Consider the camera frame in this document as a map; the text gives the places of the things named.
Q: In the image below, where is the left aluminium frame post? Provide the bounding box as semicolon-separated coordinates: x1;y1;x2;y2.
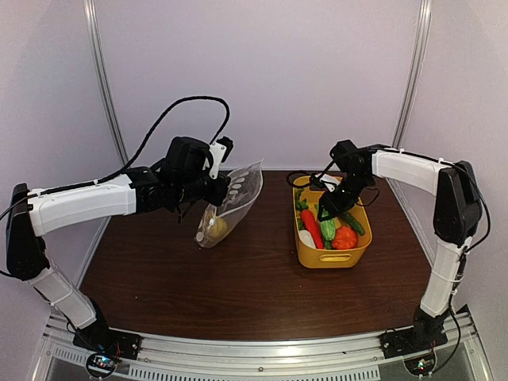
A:
83;0;129;164

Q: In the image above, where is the circuit board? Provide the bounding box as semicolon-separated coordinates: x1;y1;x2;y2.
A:
85;353;117;379
404;354;437;377

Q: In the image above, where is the yellow toy squash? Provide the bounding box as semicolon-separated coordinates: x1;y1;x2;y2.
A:
204;217;229;242

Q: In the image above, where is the left circuit board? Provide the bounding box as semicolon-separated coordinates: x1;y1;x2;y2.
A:
85;353;117;379

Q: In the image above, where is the dark green toy cucumber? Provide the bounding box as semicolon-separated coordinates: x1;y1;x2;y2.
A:
347;217;365;236

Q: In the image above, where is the right aluminium frame post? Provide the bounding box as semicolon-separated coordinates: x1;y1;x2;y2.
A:
391;0;433;150

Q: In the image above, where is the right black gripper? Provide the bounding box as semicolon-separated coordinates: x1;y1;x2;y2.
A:
318;171;372;221

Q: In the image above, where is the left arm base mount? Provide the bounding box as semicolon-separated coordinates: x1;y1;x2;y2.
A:
72;329;141;360

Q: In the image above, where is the dotted clear zip bag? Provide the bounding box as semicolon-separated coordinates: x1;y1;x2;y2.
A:
194;159;264;248

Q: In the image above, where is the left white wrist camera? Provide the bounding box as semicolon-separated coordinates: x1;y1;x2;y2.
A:
209;137;233;180

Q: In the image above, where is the orange toy carrot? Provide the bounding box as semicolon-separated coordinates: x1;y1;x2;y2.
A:
294;189;325;249

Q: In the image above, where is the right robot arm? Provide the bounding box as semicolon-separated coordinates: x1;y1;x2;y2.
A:
310;140;484;351

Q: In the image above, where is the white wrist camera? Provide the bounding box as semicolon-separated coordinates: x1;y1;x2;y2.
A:
310;173;341;193
209;137;233;180

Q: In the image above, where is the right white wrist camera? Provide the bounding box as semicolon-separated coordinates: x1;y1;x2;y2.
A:
310;173;341;193

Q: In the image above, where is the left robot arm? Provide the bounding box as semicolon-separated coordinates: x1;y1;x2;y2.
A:
4;137;233;352

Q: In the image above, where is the orange toy pumpkin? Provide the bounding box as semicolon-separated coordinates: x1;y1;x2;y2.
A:
332;226;358;250

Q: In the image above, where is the aluminium frame post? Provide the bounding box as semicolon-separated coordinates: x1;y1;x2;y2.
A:
391;0;433;150
83;0;129;164

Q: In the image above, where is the front aluminium rail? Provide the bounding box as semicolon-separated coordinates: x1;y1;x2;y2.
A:
39;331;489;381

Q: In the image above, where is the light green toy gourd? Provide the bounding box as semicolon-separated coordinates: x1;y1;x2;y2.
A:
319;219;337;250

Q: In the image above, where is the yellow plastic basket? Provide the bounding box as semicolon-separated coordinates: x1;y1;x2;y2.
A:
290;175;372;269

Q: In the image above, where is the right circuit board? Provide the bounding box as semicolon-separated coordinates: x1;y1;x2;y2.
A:
404;354;437;377

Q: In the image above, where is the left black cable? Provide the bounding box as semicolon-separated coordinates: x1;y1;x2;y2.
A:
0;96;231;223

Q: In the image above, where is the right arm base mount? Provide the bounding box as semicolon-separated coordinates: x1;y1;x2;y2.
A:
379;327;448;359

